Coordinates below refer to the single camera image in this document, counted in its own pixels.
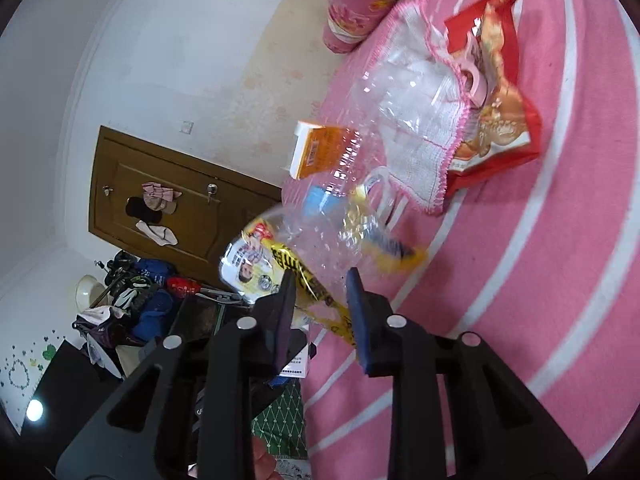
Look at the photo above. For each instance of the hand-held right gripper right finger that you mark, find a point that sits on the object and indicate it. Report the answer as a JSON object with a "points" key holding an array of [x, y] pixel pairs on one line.
{"points": [[357, 322]]}

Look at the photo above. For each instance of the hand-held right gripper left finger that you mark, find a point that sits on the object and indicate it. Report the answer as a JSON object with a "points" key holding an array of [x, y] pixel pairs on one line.
{"points": [[282, 322]]}

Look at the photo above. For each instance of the clear plastic jug yellow label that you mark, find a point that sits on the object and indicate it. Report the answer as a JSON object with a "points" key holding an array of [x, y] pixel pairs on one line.
{"points": [[310, 242]]}

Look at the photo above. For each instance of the orange cardboard box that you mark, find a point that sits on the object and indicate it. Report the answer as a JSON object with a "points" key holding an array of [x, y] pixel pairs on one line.
{"points": [[320, 150]]}

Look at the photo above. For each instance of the white small box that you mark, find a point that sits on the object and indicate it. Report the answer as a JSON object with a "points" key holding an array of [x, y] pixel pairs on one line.
{"points": [[299, 365]]}

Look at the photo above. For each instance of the green patterned mat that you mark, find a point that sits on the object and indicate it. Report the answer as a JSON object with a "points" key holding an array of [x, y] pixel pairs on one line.
{"points": [[282, 425]]}

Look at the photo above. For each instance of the red packet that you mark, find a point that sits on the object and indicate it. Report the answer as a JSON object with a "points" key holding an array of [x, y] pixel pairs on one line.
{"points": [[184, 286]]}

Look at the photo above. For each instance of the blue bag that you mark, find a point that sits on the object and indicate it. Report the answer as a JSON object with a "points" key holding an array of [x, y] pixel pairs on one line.
{"points": [[155, 310]]}

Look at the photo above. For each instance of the metal door knob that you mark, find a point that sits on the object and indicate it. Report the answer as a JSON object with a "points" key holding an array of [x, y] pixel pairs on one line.
{"points": [[213, 191]]}

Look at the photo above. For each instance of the light pink towel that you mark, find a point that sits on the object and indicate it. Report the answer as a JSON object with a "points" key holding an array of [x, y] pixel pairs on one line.
{"points": [[160, 234]]}

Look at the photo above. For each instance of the pink striped bedsheet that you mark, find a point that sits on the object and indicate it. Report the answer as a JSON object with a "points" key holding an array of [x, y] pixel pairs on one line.
{"points": [[500, 260]]}

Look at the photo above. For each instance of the maroon cloth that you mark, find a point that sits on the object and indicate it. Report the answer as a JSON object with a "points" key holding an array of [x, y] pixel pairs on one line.
{"points": [[112, 335]]}

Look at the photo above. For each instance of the white cloth pink trim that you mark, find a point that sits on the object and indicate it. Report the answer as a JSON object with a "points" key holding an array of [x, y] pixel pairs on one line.
{"points": [[425, 165]]}

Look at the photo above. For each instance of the pink striped cloth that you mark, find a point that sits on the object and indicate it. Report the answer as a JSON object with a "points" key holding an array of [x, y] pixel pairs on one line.
{"points": [[160, 197]]}

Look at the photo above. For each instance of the black cloth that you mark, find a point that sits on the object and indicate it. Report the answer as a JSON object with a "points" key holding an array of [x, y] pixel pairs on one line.
{"points": [[142, 212]]}

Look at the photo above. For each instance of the white bowl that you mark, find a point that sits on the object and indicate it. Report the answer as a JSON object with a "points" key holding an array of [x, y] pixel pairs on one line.
{"points": [[86, 290]]}

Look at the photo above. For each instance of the brown wooden door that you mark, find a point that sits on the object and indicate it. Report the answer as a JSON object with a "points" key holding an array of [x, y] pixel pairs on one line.
{"points": [[125, 170]]}

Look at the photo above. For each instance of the red snack bag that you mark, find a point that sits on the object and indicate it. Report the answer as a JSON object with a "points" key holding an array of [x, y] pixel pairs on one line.
{"points": [[502, 127]]}

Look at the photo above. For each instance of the pink printed bolster pillow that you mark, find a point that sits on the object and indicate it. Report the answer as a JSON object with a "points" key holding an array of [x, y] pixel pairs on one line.
{"points": [[350, 15]]}

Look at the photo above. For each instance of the white wall switch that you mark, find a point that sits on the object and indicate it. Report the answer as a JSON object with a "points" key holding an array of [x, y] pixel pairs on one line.
{"points": [[187, 127]]}

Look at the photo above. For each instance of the green wall stickers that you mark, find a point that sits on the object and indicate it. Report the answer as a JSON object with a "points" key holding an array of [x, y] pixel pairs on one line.
{"points": [[30, 360]]}

